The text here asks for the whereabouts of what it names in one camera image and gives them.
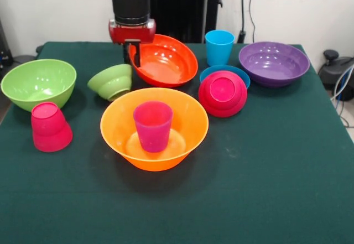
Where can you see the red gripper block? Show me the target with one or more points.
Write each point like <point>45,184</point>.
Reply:
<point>131,35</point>

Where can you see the small green bowl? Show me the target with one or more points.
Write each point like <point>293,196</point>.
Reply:
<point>110,82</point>

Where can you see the red bowl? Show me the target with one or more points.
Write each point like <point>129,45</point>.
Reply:
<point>166,64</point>

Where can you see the large orange bowl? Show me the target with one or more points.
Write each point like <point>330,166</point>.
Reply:
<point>116,133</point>

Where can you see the purple cup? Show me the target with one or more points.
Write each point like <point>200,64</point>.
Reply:
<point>153,133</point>

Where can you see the pink bowl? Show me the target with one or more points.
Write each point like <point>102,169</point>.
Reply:
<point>222,94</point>

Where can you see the pink cup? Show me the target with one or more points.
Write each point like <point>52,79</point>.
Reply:
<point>51,130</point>

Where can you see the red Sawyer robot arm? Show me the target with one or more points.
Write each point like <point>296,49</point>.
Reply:
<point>131,3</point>

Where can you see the blue cup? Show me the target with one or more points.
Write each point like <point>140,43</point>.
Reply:
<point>219,47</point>

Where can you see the large green bowl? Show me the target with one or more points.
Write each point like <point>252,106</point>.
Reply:
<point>38,86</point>

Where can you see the blue bowl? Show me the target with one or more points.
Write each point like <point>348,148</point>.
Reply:
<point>243,75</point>

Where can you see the black equipment box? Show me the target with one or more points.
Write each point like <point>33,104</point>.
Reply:
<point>4,47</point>

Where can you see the purple bowl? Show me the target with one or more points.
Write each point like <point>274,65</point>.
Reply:
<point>273,64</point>

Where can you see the dark green tablecloth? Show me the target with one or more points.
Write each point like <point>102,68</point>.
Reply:
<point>235,158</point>

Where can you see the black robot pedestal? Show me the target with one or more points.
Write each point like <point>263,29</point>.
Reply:
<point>182,9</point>

